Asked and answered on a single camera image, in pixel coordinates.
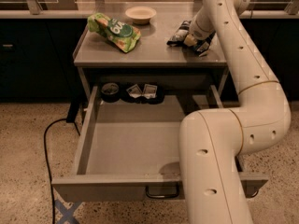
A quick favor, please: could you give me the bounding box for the grey open top drawer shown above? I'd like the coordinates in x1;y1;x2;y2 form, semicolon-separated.
50;84;269;203

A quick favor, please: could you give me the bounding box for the black tray with packets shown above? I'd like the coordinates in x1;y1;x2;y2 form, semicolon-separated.
120;83;164;105

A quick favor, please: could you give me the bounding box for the blue chip bag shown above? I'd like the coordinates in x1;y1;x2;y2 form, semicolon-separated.
166;21;215;56

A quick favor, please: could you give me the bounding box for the grey metal cabinet counter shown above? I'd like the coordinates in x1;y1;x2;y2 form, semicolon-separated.
74;2;236;100

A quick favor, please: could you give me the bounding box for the blue tape cross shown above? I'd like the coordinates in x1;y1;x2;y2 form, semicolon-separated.
55;200;80;224

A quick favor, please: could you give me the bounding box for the green chip bag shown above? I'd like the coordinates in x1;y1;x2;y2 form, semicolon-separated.
87;13;141;53

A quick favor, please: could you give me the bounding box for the black tape roll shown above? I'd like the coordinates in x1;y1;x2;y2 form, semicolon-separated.
101;82;120;103

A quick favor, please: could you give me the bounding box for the beige paper bowl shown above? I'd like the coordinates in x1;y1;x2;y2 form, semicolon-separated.
125;7;156;25

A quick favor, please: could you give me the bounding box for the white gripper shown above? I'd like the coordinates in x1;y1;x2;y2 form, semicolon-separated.
183;20;214;47

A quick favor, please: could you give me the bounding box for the black power cable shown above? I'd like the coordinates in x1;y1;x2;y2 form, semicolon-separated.
43;118;81;224

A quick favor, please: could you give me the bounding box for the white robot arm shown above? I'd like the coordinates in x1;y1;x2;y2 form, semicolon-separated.
178;0;291;224

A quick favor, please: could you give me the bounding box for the black drawer handle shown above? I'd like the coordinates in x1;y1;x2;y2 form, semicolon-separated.
145;184;180;200

